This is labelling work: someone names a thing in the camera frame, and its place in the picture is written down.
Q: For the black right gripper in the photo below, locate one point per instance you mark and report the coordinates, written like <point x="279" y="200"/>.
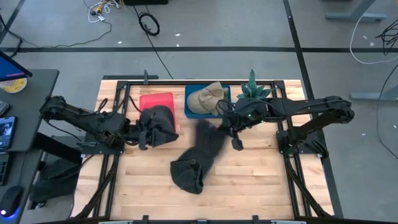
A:
<point x="244" y="118"/>

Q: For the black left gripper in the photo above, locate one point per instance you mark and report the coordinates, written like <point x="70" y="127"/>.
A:
<point x="132" y="133"/>

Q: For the black hat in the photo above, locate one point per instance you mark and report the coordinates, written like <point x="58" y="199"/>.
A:
<point x="158" y="119"/>
<point x="188" y="174"/>

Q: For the khaki cotton cap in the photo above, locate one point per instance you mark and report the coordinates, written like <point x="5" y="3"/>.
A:
<point x="214" y="96"/>

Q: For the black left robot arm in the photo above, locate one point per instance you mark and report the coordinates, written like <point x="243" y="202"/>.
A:
<point x="77" y="113"/>

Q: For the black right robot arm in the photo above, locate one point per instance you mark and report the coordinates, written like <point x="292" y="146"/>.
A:
<point x="311" y="104"/>

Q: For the red tray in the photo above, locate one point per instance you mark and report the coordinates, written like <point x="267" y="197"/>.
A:
<point x="155" y="99"/>

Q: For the green artificial plant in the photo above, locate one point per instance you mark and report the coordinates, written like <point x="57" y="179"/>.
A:
<point x="252" y="88"/>

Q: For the blue tray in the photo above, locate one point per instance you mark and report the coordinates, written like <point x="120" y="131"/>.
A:
<point x="192" y="88"/>

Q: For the black table clamp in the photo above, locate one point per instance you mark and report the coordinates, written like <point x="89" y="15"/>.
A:
<point x="145" y="219"/>
<point x="256" y="219"/>

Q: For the black bag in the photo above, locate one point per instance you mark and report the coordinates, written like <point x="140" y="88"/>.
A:
<point x="56" y="180"/>

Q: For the dark grey desk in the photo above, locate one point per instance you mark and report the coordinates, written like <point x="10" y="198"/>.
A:
<point x="31" y="118"/>

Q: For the smartphone with lit screen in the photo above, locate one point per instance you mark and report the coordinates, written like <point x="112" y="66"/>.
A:
<point x="6" y="132"/>

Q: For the large black box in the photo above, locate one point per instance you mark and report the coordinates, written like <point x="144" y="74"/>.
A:
<point x="146" y="2"/>

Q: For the yellow round item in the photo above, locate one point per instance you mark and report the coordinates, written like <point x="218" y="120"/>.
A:
<point x="14" y="85"/>

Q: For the black keyboard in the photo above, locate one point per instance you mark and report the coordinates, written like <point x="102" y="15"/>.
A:
<point x="3" y="169"/>

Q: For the dark smartphone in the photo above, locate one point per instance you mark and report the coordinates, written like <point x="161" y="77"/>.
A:
<point x="3" y="107"/>

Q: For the black computer mouse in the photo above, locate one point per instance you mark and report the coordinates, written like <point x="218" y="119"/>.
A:
<point x="11" y="199"/>

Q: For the grey desk foot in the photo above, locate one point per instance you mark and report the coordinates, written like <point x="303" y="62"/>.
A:
<point x="354" y="15"/>
<point x="373" y="95"/>

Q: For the monitor with blue screen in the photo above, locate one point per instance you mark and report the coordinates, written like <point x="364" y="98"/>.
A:
<point x="9" y="70"/>

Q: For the black aluminium table frame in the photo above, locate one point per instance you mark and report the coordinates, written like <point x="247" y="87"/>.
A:
<point x="122" y="88"/>

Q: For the black edge clamp mount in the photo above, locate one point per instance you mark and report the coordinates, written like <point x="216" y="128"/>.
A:
<point x="145" y="77"/>

